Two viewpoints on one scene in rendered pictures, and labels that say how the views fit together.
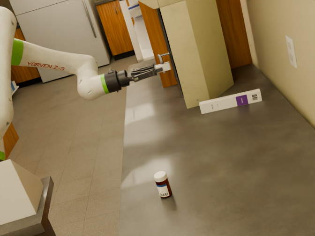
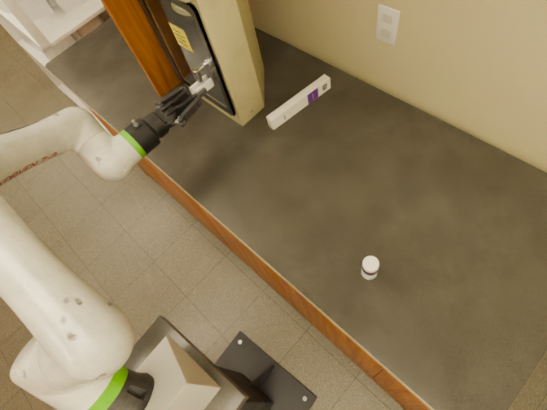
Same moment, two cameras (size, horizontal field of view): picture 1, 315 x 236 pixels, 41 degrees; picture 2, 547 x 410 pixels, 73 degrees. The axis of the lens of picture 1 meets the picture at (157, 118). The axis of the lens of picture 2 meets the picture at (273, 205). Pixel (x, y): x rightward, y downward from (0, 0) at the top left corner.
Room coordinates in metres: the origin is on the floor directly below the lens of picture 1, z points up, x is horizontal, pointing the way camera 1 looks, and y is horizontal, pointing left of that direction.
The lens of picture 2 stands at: (1.03, 0.34, 1.91)
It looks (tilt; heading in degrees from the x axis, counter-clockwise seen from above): 60 degrees down; 327
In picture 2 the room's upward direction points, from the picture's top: 20 degrees counter-clockwise
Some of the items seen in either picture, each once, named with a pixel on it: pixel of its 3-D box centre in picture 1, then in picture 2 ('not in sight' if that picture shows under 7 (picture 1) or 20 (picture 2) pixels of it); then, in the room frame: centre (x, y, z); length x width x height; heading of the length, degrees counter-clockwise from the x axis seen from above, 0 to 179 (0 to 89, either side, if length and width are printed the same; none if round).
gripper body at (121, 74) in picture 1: (129, 77); (162, 119); (1.85, 0.07, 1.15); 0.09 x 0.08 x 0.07; 86
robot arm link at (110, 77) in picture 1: (113, 80); (142, 134); (1.86, 0.14, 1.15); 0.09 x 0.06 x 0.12; 176
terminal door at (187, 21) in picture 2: (168, 49); (186, 51); (1.95, -0.15, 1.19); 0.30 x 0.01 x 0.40; 176
